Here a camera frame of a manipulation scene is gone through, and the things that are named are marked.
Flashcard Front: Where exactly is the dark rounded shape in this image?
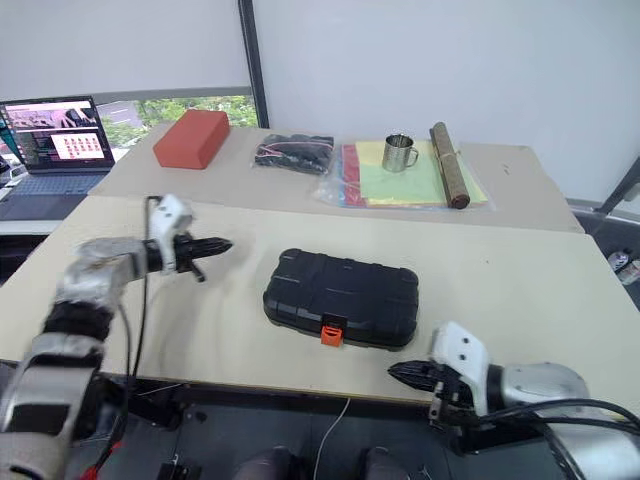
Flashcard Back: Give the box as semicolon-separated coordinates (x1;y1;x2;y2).
231;445;307;480
361;445;412;480

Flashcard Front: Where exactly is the stainless steel mug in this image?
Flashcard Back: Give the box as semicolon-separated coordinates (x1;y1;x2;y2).
381;132;421;173

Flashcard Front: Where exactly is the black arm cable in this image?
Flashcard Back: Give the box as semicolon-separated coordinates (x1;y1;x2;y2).
473;397;640;437
124;195;162;384

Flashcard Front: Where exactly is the rolled brown mat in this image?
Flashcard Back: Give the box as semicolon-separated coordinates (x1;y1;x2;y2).
429;121;472;211

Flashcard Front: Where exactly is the black window frame post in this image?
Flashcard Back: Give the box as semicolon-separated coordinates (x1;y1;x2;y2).
237;0;272;129

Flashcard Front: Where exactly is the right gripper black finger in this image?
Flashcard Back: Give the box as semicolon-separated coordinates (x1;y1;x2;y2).
394;374;441;394
388;360;438;379

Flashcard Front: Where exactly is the small black floor device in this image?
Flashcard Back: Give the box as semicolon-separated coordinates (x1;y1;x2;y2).
158;460;202;480

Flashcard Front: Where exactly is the small bottles cluster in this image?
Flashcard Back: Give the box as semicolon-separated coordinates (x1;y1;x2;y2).
606;248;640;287

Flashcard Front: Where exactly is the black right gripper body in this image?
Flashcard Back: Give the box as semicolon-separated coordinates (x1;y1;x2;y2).
428;365;480;432

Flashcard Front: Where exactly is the clear bag of coloured paper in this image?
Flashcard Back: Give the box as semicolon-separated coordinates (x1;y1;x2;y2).
313;139;498;212

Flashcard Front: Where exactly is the red rectangular foam block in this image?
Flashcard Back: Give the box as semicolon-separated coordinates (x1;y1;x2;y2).
152;108;232;172

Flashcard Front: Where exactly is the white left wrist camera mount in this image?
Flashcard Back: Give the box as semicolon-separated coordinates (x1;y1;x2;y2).
148;193;195;276

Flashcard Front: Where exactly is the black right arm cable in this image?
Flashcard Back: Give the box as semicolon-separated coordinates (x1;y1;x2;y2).
473;397;640;437

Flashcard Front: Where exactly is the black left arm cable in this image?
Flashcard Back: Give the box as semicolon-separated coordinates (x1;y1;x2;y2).
124;195;162;384

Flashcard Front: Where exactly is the black table frame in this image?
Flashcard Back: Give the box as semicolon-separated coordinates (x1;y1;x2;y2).
94;375;551;457

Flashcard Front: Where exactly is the grey metal frame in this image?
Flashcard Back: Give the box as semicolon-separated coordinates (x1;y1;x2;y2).
596;153;640;222

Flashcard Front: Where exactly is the black plastic tool case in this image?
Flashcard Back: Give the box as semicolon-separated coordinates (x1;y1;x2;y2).
262;247;421;352

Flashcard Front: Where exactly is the white floor cable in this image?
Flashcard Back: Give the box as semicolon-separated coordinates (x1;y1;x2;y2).
313;396;352;480

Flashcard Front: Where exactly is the clear bag of black cables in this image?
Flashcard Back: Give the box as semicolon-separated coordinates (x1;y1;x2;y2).
251;132;336;178

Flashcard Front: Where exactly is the open grey laptop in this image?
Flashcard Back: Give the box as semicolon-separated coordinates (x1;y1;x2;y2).
0;95;118;222

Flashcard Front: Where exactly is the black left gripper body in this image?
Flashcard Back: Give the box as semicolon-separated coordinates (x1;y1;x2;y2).
171;233;208;284

